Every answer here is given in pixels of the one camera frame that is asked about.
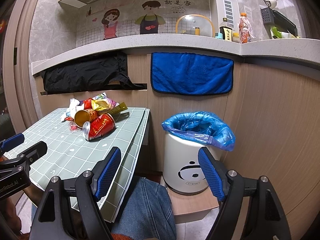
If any red crushed soda can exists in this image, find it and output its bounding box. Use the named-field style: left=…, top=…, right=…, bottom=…
left=82, top=113, right=116, bottom=141

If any red snack wrapper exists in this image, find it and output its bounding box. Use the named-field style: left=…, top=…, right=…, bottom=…
left=83, top=98, right=93, bottom=109

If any gold foil wrapper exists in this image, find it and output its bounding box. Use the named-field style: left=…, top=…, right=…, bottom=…
left=91, top=99, right=127, bottom=115

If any colourful tissue packet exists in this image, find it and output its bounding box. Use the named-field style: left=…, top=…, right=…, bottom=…
left=92, top=92, right=119, bottom=112

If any white tissue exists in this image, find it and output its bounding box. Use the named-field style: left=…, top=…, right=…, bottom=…
left=61, top=98, right=84, bottom=122

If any white smiley trash bin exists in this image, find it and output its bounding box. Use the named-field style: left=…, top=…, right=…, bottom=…
left=163, top=132, right=208, bottom=195

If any grey kitchen countertop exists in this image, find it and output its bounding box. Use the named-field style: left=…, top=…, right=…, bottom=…
left=31, top=34, right=319, bottom=80

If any green grid table mat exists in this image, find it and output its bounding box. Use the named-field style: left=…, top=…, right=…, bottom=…
left=5, top=107, right=150, bottom=223

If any blue jeans leg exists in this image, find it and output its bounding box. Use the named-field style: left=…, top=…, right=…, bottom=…
left=111, top=176, right=177, bottom=239

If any black hanging cloth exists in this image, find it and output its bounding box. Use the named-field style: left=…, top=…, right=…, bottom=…
left=41, top=52, right=147, bottom=94

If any blue hanging towel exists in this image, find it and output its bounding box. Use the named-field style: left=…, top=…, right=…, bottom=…
left=150, top=52, right=234, bottom=96

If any green plastic item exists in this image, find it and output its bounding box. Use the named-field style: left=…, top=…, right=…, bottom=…
left=270, top=26, right=291, bottom=39

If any small teal container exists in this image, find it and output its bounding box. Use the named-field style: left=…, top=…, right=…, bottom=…
left=215, top=33, right=224, bottom=40

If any orange capped plastic bottle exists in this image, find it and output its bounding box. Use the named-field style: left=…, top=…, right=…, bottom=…
left=238, top=12, right=254, bottom=44

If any dark sauce bottle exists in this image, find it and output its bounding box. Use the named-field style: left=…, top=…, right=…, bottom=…
left=220, top=17, right=233, bottom=41

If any black dish rack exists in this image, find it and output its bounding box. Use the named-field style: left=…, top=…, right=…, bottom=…
left=260, top=0, right=298, bottom=38

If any cartoon couple wall sticker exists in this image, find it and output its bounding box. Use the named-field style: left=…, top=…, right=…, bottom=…
left=77, top=0, right=194, bottom=45

